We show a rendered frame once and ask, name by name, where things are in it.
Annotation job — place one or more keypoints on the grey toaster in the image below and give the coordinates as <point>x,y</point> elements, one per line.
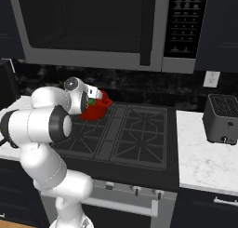
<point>220,120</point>

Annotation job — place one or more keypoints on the dark base cupboard drawer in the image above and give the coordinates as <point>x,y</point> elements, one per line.
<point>204,211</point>

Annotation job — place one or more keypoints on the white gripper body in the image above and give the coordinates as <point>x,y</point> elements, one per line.
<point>99,94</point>

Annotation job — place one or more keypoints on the silver oven door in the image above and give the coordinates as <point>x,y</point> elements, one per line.
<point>124,217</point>

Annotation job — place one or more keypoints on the green broccoli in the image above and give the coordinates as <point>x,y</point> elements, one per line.
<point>92,101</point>

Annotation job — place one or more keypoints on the dark wall cupboard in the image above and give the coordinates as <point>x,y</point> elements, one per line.
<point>218,27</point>
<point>9,24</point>

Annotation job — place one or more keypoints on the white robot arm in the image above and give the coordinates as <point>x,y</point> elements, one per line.
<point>40,120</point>

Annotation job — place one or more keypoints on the silver microwave oven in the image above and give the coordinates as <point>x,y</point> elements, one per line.
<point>93,24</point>

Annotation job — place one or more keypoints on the silver hob knob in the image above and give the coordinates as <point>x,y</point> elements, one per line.
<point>136,190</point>
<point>158,194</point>
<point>109,185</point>

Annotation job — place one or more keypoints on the white wall socket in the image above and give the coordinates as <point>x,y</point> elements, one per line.
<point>211,79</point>

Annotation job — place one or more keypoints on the black gas hob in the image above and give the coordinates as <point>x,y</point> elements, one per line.
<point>136,135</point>

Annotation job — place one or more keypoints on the dark base cupboard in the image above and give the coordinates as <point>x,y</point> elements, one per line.
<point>18,191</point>

